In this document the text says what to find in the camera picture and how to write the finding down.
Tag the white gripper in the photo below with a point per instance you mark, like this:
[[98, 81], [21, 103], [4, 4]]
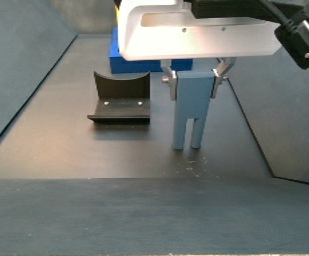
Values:
[[159, 30]]

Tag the light blue two-legged peg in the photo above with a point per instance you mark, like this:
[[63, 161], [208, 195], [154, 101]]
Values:
[[194, 87]]

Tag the blue shape-sorting board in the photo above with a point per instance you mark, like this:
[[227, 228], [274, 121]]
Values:
[[120, 65]]

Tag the yellow arch-notched peg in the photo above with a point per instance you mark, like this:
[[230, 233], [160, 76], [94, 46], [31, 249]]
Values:
[[116, 15]]

